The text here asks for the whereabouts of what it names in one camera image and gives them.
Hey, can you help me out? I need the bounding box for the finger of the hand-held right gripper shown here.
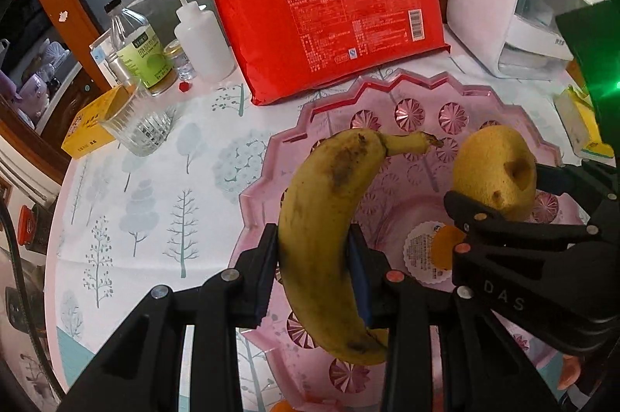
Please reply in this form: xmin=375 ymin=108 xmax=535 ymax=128
xmin=535 ymin=162 xmax=612 ymax=212
xmin=444 ymin=191 xmax=600 ymax=249

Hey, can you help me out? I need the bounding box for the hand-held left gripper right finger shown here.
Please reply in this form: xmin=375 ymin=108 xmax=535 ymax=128
xmin=346 ymin=223 xmax=572 ymax=412

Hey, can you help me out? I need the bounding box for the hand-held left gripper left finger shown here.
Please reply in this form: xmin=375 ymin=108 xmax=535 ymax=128
xmin=63 ymin=223 xmax=280 ymax=412

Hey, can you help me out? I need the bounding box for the yellow lemon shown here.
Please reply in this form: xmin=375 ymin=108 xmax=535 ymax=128
xmin=451 ymin=125 xmax=537 ymax=221

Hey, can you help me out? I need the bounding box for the yellow banana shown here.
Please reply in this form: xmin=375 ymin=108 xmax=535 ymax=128
xmin=278 ymin=128 xmax=444 ymax=365

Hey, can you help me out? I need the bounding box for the pink glass fruit tray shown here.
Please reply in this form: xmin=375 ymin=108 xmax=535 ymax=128
xmin=227 ymin=70 xmax=589 ymax=412

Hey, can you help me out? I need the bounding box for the person's right hand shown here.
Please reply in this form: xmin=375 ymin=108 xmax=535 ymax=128
xmin=559 ymin=353 xmax=587 ymax=397

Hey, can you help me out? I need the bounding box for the orange mandarin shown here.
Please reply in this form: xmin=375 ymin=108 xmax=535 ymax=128
xmin=432 ymin=225 xmax=467 ymax=271

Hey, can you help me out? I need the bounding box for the yellow tissue pack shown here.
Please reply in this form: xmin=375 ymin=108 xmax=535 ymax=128
xmin=553 ymin=85 xmax=617 ymax=159

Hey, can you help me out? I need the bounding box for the tree print tablecloth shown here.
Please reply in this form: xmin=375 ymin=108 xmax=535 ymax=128
xmin=43 ymin=39 xmax=606 ymax=412

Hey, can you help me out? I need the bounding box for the clear glass tumbler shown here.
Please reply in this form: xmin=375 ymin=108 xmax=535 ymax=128
xmin=102 ymin=83 xmax=175 ymax=157

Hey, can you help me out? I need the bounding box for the yellow flat box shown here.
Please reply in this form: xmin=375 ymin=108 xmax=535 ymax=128
xmin=60 ymin=83 xmax=137 ymax=159

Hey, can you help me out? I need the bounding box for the small jar with gold lid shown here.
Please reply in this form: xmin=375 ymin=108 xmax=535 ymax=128
xmin=162 ymin=40 xmax=195 ymax=82

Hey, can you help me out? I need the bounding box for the red box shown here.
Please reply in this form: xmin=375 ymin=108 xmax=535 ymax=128
xmin=18 ymin=205 xmax=50 ymax=249

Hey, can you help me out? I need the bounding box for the white squeeze bottle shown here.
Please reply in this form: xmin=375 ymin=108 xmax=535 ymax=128
xmin=131 ymin=0 xmax=236 ymax=83

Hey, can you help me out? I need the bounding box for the red paper cup package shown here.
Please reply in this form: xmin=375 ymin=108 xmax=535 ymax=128
xmin=181 ymin=0 xmax=450 ymax=107

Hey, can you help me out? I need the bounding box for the silver metal shaker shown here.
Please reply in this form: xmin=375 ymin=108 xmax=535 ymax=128
xmin=109 ymin=52 xmax=141 ymax=89

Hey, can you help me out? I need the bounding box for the glass bottle with green label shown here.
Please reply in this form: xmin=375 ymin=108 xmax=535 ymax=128
xmin=104 ymin=0 xmax=177 ymax=98

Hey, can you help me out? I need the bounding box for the white and blue carton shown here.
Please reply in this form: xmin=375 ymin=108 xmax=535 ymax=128
xmin=90 ymin=31 xmax=118 ymax=88

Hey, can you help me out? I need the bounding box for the wooden cabinet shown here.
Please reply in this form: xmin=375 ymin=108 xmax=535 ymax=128
xmin=28 ymin=0 xmax=117 ymax=103

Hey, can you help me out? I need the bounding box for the black cable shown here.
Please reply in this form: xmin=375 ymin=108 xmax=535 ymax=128
xmin=0 ymin=198 xmax=52 ymax=396

